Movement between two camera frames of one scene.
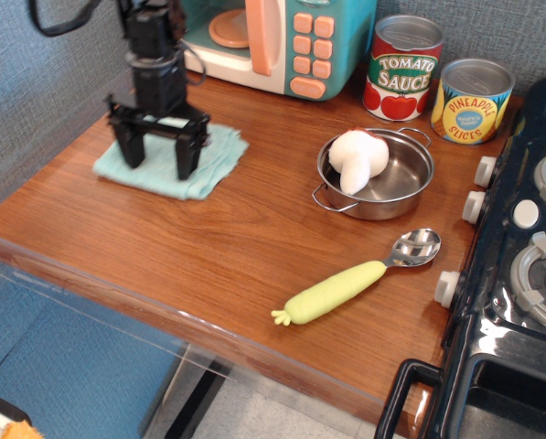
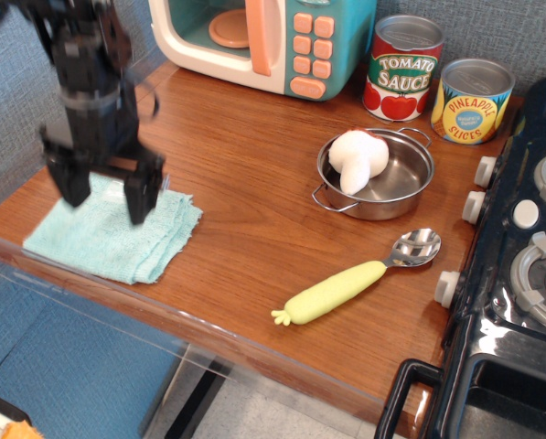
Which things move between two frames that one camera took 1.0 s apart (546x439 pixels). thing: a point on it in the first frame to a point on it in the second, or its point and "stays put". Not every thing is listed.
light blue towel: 160,169 to 100,235
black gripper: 159,89 to 100,97
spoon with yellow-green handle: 411,248 stays put
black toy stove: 502,369 stays put
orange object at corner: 20,430 stays put
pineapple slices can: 471,101 stays put
